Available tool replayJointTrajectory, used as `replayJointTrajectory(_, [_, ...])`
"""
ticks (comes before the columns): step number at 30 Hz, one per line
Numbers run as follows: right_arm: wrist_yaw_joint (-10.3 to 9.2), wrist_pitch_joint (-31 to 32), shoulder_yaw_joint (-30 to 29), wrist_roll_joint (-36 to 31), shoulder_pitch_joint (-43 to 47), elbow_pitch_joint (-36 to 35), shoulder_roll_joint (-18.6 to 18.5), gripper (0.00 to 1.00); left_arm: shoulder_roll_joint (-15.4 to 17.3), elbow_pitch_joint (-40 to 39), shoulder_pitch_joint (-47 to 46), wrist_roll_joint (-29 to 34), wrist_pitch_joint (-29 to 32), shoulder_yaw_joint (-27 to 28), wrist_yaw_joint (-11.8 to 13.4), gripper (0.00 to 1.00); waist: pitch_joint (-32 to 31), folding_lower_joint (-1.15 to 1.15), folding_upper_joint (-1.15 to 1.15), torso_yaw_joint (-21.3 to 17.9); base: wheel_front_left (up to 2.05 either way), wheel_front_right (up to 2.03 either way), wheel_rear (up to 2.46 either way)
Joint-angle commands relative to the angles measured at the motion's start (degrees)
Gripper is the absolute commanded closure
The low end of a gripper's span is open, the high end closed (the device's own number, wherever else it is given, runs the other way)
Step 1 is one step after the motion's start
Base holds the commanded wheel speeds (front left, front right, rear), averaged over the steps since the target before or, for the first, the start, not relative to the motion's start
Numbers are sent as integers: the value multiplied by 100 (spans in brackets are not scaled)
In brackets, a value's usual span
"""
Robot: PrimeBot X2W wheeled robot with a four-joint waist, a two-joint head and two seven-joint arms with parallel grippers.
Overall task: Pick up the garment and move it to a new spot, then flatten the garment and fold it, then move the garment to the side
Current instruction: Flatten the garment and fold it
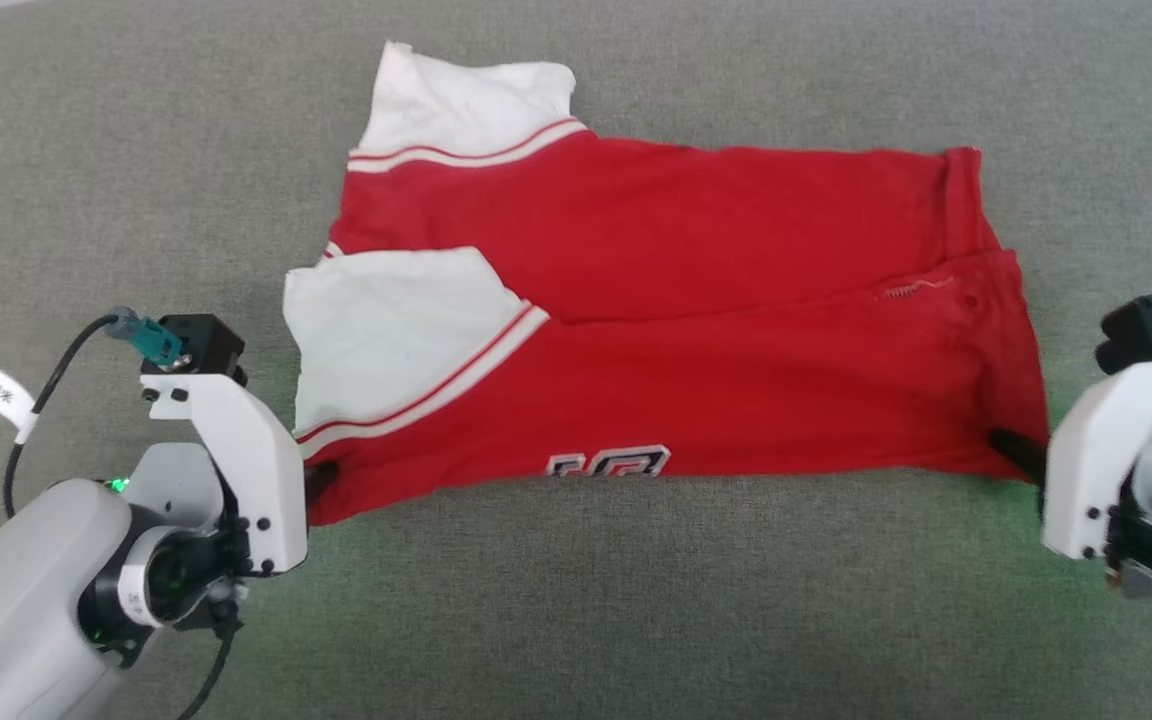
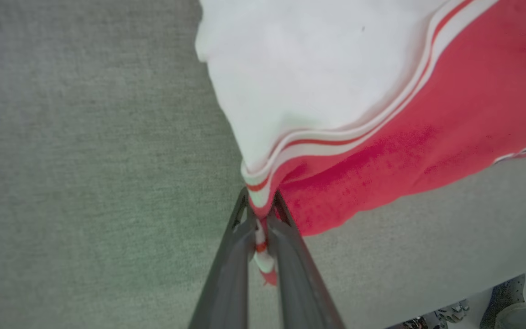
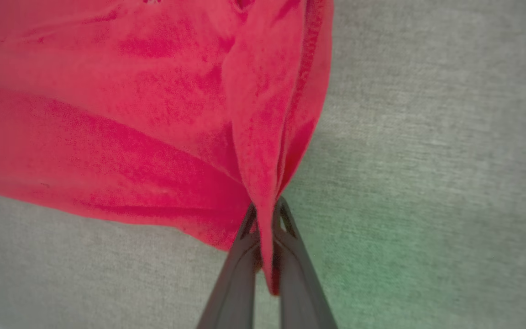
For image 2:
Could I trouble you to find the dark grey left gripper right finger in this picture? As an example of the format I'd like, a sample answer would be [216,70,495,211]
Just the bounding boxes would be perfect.
[267,189,346,329]

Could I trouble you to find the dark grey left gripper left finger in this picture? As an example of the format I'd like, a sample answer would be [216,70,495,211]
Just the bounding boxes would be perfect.
[189,187,257,329]

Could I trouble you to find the red white basketball jersey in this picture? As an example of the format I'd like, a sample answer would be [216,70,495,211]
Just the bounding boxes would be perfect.
[195,0,526,287]

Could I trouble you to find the white grey sneaker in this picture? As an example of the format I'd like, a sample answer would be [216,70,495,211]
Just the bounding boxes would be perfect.
[435,299,470,324]

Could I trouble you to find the grey fabric sofa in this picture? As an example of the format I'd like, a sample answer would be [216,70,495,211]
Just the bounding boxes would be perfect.
[0,0,526,329]

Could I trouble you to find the dark grey shoe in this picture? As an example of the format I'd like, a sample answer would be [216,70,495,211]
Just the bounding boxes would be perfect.
[479,273,526,329]

